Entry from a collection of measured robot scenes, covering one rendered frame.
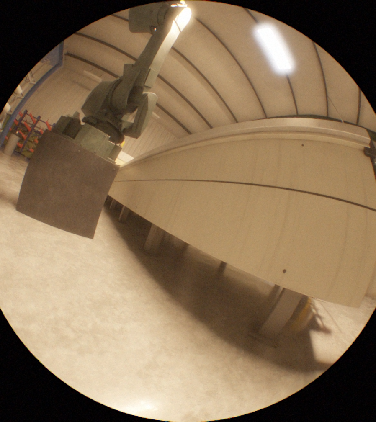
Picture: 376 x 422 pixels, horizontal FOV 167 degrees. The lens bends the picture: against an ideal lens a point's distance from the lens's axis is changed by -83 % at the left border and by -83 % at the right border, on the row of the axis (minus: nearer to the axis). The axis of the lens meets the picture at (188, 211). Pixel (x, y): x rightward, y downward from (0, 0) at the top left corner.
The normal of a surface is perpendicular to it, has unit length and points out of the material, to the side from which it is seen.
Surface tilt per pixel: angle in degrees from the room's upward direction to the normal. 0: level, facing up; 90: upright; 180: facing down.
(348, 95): 176
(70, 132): 90
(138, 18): 180
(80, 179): 90
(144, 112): 135
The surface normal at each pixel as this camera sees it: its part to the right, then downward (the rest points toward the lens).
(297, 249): -0.65, -0.33
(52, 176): 0.69, 0.20
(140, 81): -0.15, 0.68
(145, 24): -0.36, 0.93
